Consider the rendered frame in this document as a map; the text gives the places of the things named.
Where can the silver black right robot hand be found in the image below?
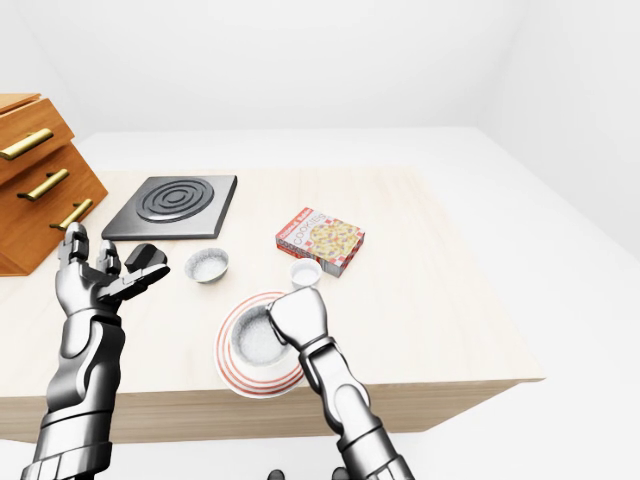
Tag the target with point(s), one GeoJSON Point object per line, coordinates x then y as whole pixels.
{"type": "Point", "coordinates": [300, 317]}

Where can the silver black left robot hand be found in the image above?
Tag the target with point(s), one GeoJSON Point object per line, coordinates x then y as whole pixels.
{"type": "Point", "coordinates": [82, 287]}

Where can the patterned bowl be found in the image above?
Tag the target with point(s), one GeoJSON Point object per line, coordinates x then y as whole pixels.
{"type": "Point", "coordinates": [206, 266]}
{"type": "Point", "coordinates": [255, 340]}

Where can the white plate with red rings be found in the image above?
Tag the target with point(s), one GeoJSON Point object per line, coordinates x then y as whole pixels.
{"type": "Point", "coordinates": [260, 380]}

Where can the flat dark stove plate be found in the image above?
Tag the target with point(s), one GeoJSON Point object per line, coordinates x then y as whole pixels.
{"type": "Point", "coordinates": [172, 207]}

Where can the small white ramekin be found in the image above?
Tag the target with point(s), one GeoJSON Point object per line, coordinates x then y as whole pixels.
{"type": "Point", "coordinates": [305, 272]}

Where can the wooden cabinet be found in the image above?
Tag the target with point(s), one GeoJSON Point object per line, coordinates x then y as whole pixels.
{"type": "Point", "coordinates": [20, 250]}

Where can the wooden drawer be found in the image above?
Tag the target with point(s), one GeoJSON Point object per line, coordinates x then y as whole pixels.
{"type": "Point", "coordinates": [30, 235]}
{"type": "Point", "coordinates": [47, 117]}
{"type": "Point", "coordinates": [75, 165]}

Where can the printed cookies box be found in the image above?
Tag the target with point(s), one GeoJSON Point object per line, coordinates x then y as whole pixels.
{"type": "Point", "coordinates": [325, 240]}

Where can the small dark shape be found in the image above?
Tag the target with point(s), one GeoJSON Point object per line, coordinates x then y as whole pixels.
{"type": "Point", "coordinates": [339, 474]}
{"type": "Point", "coordinates": [275, 475]}

